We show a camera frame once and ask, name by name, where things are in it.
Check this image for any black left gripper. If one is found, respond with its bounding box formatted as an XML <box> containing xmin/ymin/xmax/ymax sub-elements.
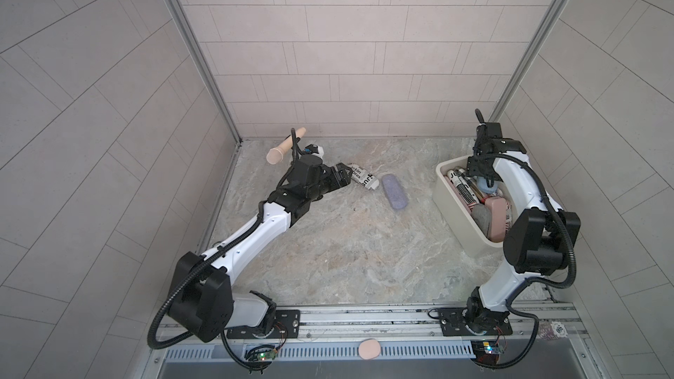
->
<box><xmin>303</xmin><ymin>162</ymin><xmax>352</xmax><ymax>203</ymax></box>

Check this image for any pink glasses case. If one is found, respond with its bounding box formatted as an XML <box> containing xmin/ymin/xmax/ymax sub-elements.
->
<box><xmin>446</xmin><ymin>170</ymin><xmax>478</xmax><ymax>213</ymax></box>
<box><xmin>484</xmin><ymin>197</ymin><xmax>511</xmax><ymax>242</ymax></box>

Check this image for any cream plastic storage box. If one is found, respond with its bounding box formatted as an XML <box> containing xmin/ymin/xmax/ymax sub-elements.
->
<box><xmin>432</xmin><ymin>156</ymin><xmax>516</xmax><ymax>258</ymax></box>

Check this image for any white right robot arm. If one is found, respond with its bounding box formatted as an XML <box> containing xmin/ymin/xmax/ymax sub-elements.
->
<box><xmin>464</xmin><ymin>120</ymin><xmax>581</xmax><ymax>334</ymax></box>

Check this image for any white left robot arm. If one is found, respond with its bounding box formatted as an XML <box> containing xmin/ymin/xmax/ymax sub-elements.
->
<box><xmin>147</xmin><ymin>154</ymin><xmax>353</xmax><ymax>350</ymax></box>

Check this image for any beige microphone head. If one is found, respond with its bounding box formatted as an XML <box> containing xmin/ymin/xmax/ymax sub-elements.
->
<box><xmin>266</xmin><ymin>127</ymin><xmax>306</xmax><ymax>165</ymax></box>

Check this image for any left circuit board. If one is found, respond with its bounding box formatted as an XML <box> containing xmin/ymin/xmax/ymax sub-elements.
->
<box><xmin>246</xmin><ymin>345</ymin><xmax>279</xmax><ymax>363</ymax></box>

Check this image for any circuit board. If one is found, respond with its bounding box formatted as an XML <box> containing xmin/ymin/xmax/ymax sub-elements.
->
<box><xmin>246</xmin><ymin>345</ymin><xmax>279</xmax><ymax>363</ymax></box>
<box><xmin>470</xmin><ymin>340</ymin><xmax>503</xmax><ymax>366</ymax></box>

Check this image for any small patterned roll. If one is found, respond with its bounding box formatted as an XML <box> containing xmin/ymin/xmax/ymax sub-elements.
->
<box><xmin>537</xmin><ymin>321</ymin><xmax>569</xmax><ymax>340</ymax></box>

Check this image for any right circuit board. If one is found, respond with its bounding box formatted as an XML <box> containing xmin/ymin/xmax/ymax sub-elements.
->
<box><xmin>470</xmin><ymin>340</ymin><xmax>503</xmax><ymax>366</ymax></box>

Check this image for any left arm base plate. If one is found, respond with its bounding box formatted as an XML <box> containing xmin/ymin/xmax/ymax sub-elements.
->
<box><xmin>226</xmin><ymin>310</ymin><xmax>301</xmax><ymax>340</ymax></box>

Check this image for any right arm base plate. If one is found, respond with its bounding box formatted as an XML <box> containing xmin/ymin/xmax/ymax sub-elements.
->
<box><xmin>437</xmin><ymin>308</ymin><xmax>513</xmax><ymax>337</ymax></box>

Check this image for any aluminium rail frame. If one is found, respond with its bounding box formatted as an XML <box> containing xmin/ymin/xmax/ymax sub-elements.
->
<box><xmin>157</xmin><ymin>302</ymin><xmax>591</xmax><ymax>348</ymax></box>

